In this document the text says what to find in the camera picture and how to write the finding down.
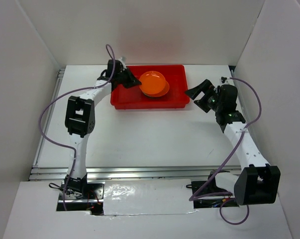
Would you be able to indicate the aluminium rail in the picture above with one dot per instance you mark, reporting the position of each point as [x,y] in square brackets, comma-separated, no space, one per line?
[108,173]

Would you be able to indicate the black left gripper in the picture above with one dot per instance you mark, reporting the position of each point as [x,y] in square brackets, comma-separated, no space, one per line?
[132,81]

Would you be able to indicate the red plastic bin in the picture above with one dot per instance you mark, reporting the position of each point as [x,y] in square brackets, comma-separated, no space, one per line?
[133,98]

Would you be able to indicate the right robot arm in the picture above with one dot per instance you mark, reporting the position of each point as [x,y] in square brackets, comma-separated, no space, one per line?
[245,173]

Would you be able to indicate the white foil cover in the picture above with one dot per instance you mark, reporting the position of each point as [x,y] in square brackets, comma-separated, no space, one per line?
[147,197]

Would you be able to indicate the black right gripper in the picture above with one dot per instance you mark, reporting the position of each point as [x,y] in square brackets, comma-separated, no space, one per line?
[205,86]

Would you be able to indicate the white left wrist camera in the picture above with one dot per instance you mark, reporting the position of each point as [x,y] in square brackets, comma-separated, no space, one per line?
[122,60]

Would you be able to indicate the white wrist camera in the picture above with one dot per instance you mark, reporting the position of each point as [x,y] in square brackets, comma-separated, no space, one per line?
[122,60]
[225,79]

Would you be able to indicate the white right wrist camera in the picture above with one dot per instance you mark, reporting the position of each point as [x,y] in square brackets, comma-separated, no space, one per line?
[225,79]

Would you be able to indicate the orange plate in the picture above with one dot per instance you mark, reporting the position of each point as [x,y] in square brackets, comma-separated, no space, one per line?
[152,82]
[163,92]

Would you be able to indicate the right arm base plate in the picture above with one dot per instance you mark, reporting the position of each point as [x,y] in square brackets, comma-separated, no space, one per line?
[209,189]

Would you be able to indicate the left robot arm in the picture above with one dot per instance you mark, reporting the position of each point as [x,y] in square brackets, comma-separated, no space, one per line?
[80,119]

